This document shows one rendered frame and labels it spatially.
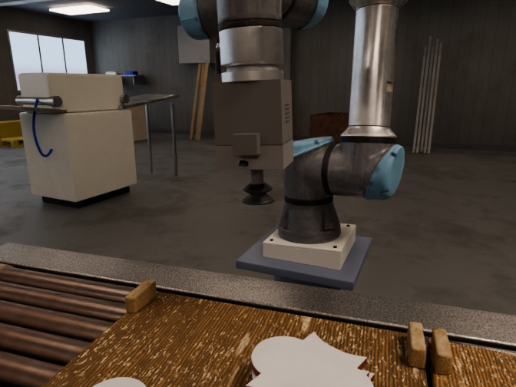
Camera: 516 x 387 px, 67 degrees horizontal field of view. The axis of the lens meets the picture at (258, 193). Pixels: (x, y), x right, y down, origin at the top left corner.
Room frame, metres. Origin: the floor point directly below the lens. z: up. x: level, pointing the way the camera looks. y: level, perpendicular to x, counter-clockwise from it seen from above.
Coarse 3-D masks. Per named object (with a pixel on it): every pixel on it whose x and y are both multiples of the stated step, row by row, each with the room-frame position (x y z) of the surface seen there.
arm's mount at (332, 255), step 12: (348, 228) 0.92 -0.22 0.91; (276, 240) 0.86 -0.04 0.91; (336, 240) 0.84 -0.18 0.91; (348, 240) 0.85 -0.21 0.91; (264, 252) 0.85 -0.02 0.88; (276, 252) 0.84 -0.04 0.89; (288, 252) 0.83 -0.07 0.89; (300, 252) 0.81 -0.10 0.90; (312, 252) 0.80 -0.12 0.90; (324, 252) 0.79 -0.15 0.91; (336, 252) 0.78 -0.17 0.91; (348, 252) 0.86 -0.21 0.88; (312, 264) 0.80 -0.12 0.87; (324, 264) 0.79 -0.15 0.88; (336, 264) 0.78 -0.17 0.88
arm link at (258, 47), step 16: (224, 32) 0.47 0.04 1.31; (240, 32) 0.46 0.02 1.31; (256, 32) 0.46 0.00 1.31; (272, 32) 0.47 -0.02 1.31; (224, 48) 0.47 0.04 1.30; (240, 48) 0.46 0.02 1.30; (256, 48) 0.46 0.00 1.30; (272, 48) 0.47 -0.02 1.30; (224, 64) 0.48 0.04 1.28; (240, 64) 0.46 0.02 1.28; (256, 64) 0.46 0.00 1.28; (272, 64) 0.47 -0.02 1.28
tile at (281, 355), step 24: (288, 336) 0.40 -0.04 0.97; (312, 336) 0.40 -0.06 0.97; (264, 360) 0.36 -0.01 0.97; (288, 360) 0.36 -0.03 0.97; (312, 360) 0.36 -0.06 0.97; (336, 360) 0.36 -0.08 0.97; (360, 360) 0.36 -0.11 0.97; (264, 384) 0.32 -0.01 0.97; (288, 384) 0.32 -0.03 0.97; (312, 384) 0.32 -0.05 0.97; (336, 384) 0.32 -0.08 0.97; (360, 384) 0.32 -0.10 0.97
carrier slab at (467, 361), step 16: (464, 352) 0.42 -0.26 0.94; (480, 352) 0.42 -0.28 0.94; (496, 352) 0.42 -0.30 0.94; (432, 368) 0.39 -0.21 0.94; (464, 368) 0.39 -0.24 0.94; (480, 368) 0.39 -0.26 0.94; (496, 368) 0.39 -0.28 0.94; (512, 368) 0.39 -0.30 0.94; (432, 384) 0.38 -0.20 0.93; (448, 384) 0.37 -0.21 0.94; (464, 384) 0.37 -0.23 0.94; (480, 384) 0.37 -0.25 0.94; (496, 384) 0.37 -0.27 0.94; (512, 384) 0.37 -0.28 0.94
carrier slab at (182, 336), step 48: (144, 336) 0.45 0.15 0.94; (192, 336) 0.45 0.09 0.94; (240, 336) 0.45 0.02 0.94; (336, 336) 0.45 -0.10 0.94; (384, 336) 0.45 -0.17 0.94; (48, 384) 0.37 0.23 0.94; (96, 384) 0.37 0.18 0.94; (144, 384) 0.37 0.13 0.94; (192, 384) 0.37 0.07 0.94; (240, 384) 0.37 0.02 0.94; (384, 384) 0.37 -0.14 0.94
